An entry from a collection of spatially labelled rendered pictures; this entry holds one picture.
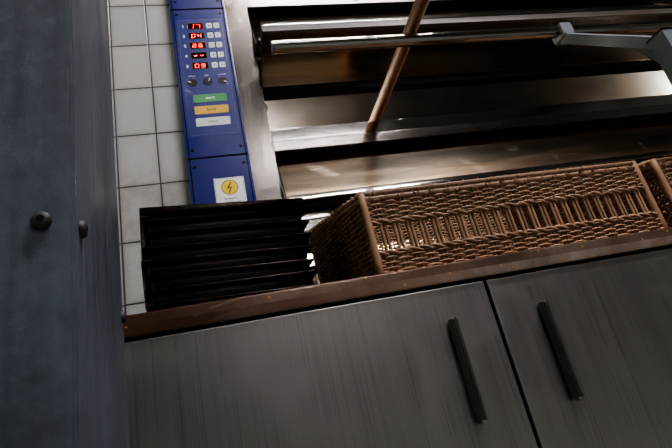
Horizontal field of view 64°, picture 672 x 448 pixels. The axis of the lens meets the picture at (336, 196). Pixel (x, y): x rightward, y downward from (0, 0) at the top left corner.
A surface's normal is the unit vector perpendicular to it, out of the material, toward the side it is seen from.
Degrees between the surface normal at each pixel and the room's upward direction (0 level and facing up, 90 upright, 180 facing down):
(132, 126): 90
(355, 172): 70
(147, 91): 90
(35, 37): 90
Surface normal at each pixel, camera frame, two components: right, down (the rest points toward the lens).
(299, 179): 0.08, -0.71
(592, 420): 0.17, -0.44
